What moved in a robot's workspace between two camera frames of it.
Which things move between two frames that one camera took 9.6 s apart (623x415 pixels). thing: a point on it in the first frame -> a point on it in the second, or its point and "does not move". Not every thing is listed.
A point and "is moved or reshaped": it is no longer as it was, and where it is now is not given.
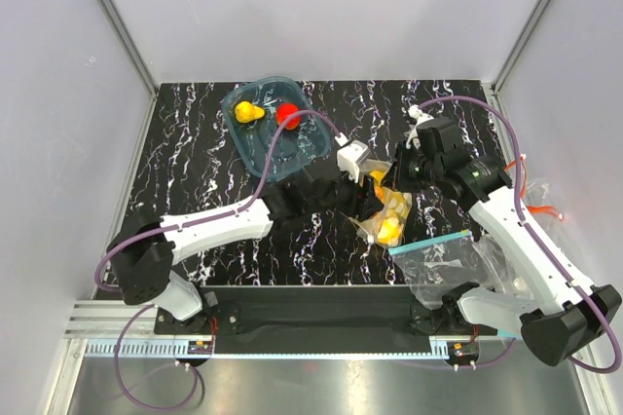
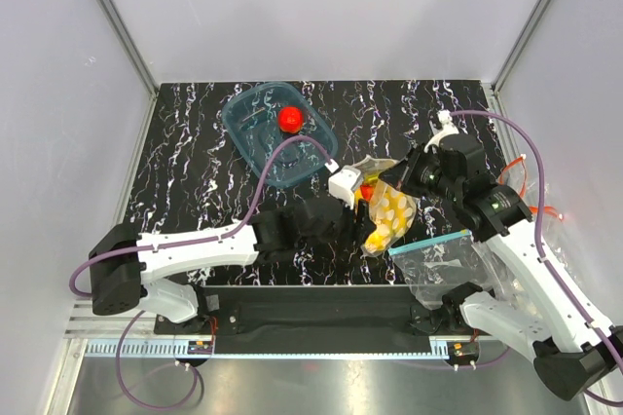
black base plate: [316, 320] does not move
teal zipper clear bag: [431, 265] does not move
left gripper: [363, 202] -> [358, 230]
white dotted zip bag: [386, 225] is moved or reshaped
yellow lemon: [389, 232] -> [376, 242]
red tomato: [283, 111] does not move
